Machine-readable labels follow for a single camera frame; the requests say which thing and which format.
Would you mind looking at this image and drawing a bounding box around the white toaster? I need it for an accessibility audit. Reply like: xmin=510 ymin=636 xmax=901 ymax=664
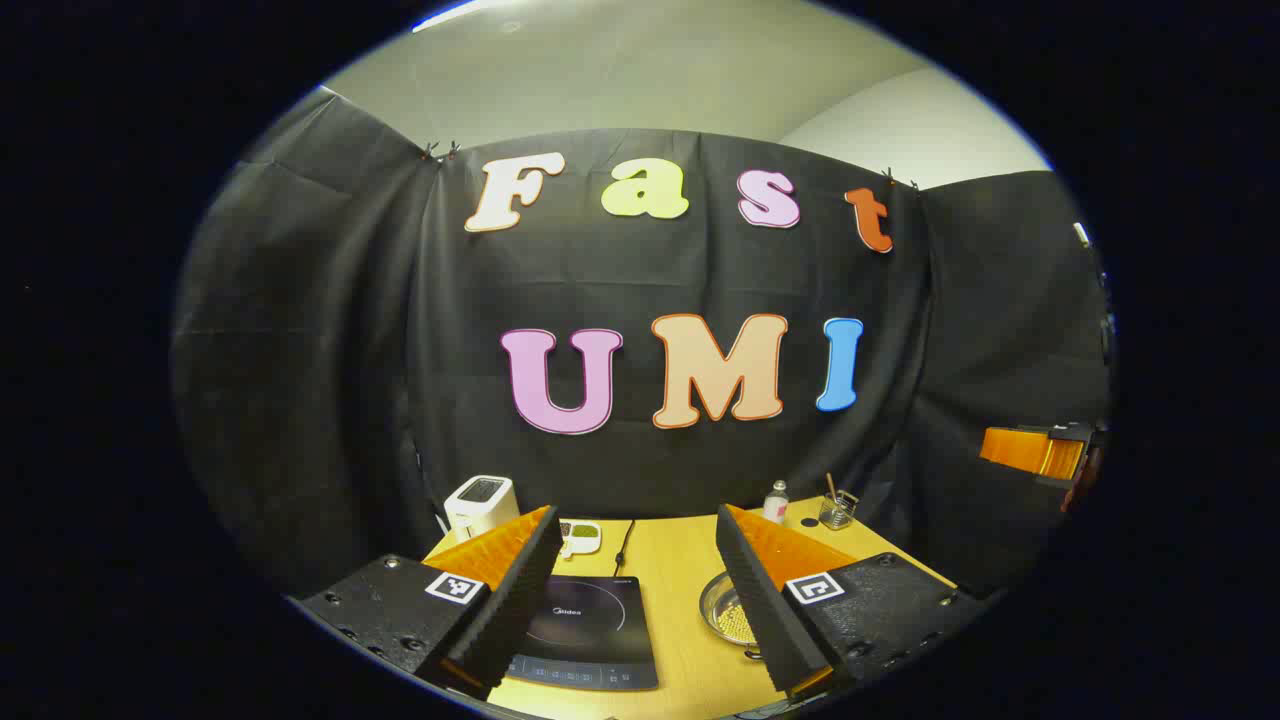
xmin=443 ymin=475 xmax=520 ymax=541

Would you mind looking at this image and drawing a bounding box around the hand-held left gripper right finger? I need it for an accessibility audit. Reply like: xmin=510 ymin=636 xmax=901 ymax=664
xmin=715 ymin=503 xmax=987 ymax=701

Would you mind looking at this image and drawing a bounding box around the white divided bean dish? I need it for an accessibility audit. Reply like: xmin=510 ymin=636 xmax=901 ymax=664
xmin=557 ymin=518 xmax=603 ymax=559

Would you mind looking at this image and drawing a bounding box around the black induction cooktop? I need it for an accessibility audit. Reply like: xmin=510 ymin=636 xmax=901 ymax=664
xmin=505 ymin=574 xmax=660 ymax=692

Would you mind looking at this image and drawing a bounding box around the pile of yellow soybeans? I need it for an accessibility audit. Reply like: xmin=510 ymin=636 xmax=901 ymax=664
xmin=715 ymin=600 xmax=758 ymax=644

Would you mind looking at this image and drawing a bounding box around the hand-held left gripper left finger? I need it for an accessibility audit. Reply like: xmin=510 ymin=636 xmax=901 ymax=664
xmin=298 ymin=505 xmax=564 ymax=701

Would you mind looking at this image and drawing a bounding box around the stainless steel pot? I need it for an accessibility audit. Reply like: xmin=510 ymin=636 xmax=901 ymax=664
xmin=699 ymin=571 xmax=763 ymax=661

